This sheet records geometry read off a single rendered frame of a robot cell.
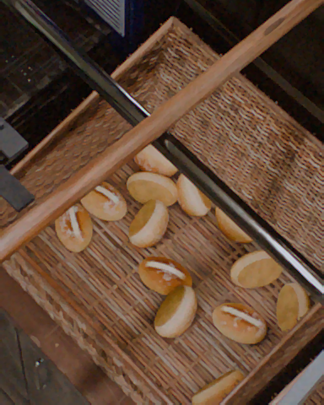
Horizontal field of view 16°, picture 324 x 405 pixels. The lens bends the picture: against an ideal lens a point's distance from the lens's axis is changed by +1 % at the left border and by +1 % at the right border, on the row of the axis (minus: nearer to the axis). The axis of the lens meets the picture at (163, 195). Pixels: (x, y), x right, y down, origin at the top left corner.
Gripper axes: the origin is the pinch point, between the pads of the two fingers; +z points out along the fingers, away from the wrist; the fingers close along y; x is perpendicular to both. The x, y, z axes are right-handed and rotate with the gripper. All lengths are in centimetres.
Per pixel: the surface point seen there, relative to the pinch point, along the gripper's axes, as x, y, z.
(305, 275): -17.8, 2.6, 34.2
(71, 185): -3.6, -0.8, 6.2
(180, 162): -17.8, 2.9, 11.7
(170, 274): -24, 56, 6
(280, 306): -35, 58, 23
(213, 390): -15, 55, 27
